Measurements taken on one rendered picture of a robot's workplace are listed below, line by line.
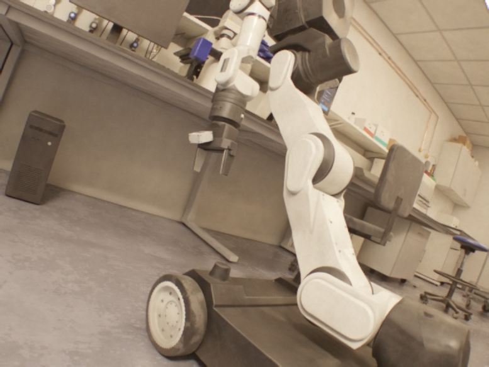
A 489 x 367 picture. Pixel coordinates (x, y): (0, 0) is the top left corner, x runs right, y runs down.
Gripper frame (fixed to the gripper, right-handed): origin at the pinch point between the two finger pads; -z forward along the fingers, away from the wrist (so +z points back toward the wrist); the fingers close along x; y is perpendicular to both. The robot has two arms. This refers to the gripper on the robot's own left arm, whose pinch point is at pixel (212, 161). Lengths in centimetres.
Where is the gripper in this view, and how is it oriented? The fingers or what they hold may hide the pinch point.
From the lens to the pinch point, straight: 84.9
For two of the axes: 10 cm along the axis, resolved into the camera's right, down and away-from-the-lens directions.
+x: -7.3, -1.1, 6.8
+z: 2.6, -9.6, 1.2
